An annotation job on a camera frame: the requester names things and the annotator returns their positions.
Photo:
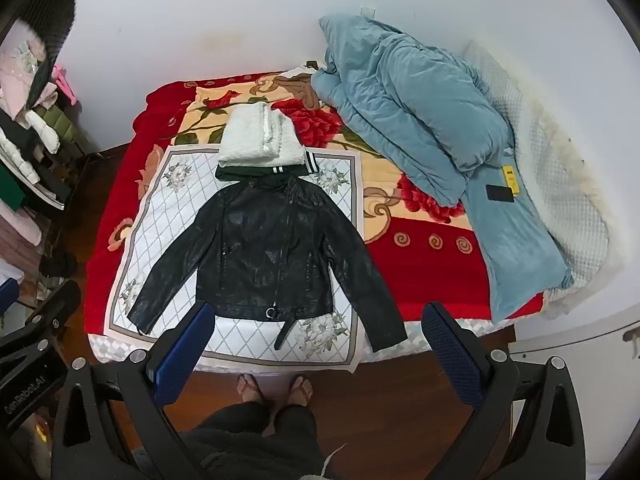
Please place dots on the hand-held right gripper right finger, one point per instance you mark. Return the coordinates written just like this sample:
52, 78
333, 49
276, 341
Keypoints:
450, 350

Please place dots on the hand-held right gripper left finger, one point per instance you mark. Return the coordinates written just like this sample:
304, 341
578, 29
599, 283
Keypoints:
185, 350

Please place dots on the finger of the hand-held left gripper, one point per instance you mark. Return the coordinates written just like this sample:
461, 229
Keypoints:
50, 310
7, 295

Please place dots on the black leather jacket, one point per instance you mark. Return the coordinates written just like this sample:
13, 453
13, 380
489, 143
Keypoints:
270, 245

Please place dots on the pile of folded clothes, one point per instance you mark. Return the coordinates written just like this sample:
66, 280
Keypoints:
35, 125

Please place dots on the bed with white quilted mattress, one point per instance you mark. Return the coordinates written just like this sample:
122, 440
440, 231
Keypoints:
450, 332

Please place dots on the person's left foot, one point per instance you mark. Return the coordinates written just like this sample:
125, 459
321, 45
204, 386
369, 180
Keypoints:
250, 390

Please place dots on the person's foot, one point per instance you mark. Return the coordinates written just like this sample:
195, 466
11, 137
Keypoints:
300, 390
250, 390

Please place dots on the red floral blanket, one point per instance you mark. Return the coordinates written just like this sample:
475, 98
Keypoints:
425, 270

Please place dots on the person's dark clothing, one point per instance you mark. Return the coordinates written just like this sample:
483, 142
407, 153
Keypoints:
250, 450

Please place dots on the person's right foot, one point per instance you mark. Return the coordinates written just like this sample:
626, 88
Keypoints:
300, 390

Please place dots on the white cabinet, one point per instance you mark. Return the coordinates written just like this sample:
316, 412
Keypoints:
575, 345

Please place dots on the white diamond-pattern floral cloth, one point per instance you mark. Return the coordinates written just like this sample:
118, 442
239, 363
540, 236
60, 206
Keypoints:
175, 200

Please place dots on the black phone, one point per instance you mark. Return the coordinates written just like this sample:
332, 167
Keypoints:
500, 193

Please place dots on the yellow card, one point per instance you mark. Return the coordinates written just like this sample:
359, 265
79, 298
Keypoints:
511, 176

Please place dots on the white textured pillow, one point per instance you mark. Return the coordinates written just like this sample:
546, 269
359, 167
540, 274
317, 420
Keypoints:
545, 160

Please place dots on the pink hanger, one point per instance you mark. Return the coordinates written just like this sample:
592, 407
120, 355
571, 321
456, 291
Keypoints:
66, 82

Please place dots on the white fleece folded garment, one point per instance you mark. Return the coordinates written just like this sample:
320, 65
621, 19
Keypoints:
260, 135

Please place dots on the blue quilt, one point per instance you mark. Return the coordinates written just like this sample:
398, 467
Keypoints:
410, 95

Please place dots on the dark cloth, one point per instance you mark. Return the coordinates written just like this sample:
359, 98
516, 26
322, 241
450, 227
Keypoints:
55, 20

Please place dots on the wall socket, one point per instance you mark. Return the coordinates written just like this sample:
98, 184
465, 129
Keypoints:
367, 11

